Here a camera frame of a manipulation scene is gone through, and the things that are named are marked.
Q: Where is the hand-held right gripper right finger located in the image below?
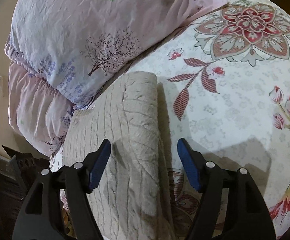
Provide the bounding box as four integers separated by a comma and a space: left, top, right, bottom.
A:
177, 137, 277, 240

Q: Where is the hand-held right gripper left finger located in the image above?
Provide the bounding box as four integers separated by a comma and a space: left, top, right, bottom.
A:
12, 139, 111, 240

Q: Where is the beige cable knit sweater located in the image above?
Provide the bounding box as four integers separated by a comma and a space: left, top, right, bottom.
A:
62, 71, 178, 240

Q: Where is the white floral bedsheet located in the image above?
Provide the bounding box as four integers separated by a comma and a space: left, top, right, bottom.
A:
49, 0, 290, 240

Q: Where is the black perforated furniture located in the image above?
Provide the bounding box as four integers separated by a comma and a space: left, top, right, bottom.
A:
0, 144, 51, 240

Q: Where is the pink floral pillow left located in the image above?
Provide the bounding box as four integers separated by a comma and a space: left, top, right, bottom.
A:
5, 0, 230, 157

